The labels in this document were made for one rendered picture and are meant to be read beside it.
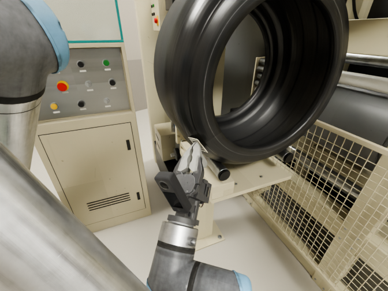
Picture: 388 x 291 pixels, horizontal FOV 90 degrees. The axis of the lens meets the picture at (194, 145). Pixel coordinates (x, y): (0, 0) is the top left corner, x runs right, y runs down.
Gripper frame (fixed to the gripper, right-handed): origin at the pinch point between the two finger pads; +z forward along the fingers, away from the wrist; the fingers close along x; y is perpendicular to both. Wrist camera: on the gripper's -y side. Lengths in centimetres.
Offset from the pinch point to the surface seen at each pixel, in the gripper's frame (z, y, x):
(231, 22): 20.8, -15.8, 14.9
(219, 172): -1.9, 16.6, -0.2
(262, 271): -35, 109, -9
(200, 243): -29, 95, -49
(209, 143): 2.3, 3.6, 2.4
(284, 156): 11.5, 35.0, 16.0
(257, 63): 67, 37, 1
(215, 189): -6.9, 20.1, -2.3
